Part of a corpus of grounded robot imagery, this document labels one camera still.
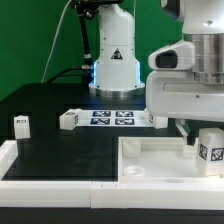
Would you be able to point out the white square tabletop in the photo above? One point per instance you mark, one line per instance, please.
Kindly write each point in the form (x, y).
(159, 159)

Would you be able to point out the white left fence rail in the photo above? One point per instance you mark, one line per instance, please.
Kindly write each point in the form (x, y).
(8, 154)

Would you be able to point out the marker tag sheet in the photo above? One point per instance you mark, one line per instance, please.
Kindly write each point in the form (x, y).
(113, 118)

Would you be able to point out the white fence rail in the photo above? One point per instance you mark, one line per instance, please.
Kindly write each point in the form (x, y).
(8, 154)
(166, 195)

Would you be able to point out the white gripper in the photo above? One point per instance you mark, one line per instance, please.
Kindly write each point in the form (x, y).
(176, 95)

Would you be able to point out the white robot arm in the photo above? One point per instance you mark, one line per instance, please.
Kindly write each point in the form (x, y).
(200, 51)

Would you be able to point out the white front fence rail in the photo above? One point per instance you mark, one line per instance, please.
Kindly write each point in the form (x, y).
(166, 195)

